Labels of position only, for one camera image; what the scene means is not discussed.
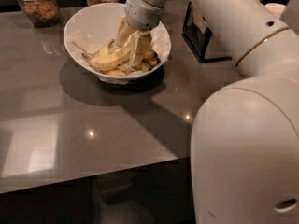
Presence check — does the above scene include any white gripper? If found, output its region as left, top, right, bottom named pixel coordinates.
left=115, top=0, right=164, bottom=66

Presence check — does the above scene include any large top yellow banana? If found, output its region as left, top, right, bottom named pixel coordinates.
left=90, top=46, right=131, bottom=71

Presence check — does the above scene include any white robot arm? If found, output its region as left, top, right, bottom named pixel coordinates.
left=125, top=0, right=299, bottom=224

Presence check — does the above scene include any right upright yellow banana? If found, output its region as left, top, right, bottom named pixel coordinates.
left=144, top=49, right=157, bottom=59

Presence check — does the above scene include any left small yellow banana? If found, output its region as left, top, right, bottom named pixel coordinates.
left=97, top=39, right=114, bottom=56

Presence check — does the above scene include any lower spotted yellow banana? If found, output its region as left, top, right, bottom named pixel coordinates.
left=128, top=58, right=161, bottom=72

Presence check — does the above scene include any bottom yellow banana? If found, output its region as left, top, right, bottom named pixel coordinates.
left=105, top=69, right=126, bottom=77

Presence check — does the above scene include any white bowl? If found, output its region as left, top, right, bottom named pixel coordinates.
left=64, top=3, right=171, bottom=84

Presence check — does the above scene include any black chrome napkin dispenser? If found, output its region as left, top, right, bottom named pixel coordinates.
left=182, top=3, right=231, bottom=63

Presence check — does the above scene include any left glass cereal jar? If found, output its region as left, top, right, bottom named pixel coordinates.
left=17, top=0, right=60, bottom=27

